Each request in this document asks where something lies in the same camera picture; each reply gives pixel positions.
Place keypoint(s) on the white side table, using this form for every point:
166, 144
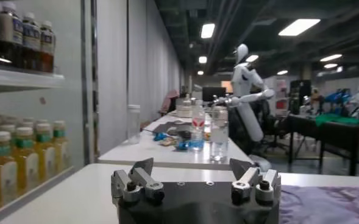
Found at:
154, 155

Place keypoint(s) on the black metal table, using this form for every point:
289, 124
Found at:
334, 131

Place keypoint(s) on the yellow juice bottle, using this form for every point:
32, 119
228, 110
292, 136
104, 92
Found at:
27, 164
45, 155
2, 173
60, 149

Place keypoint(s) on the rectangular ceiling light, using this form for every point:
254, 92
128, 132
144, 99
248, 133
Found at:
208, 30
331, 58
299, 27

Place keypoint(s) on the clear unlabelled plastic bottle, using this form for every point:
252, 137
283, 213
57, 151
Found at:
219, 137

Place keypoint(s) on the water bottle red label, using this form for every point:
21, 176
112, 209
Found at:
198, 128

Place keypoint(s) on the black computer monitor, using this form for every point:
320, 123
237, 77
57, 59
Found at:
214, 94

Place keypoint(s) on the tan snack packet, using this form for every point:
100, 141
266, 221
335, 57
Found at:
168, 142

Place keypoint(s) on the green cloth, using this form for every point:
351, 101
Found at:
334, 119

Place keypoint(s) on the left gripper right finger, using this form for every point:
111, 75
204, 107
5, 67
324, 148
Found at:
246, 182

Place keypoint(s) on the dark tea bottle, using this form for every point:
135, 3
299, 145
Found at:
47, 45
10, 33
31, 42

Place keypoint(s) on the silver steamer pot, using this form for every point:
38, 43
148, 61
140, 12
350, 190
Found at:
185, 108

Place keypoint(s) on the dark grey laptop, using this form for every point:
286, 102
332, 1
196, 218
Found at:
167, 126

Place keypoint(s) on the purple t-shirt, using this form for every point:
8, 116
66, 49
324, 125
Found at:
325, 204

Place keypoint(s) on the glass door beverage cooler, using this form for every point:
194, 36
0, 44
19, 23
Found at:
30, 100

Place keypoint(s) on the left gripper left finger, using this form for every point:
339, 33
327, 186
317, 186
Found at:
145, 182

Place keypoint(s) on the white humanoid robot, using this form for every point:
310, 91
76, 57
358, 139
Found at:
246, 91

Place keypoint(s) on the black cup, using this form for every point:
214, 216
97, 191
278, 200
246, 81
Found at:
184, 136

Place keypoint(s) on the person in pink top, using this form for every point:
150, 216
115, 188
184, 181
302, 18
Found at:
169, 102

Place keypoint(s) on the tall clear cylinder jar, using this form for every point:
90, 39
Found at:
133, 124

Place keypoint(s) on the blue snack packet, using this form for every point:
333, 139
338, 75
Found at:
160, 136
183, 146

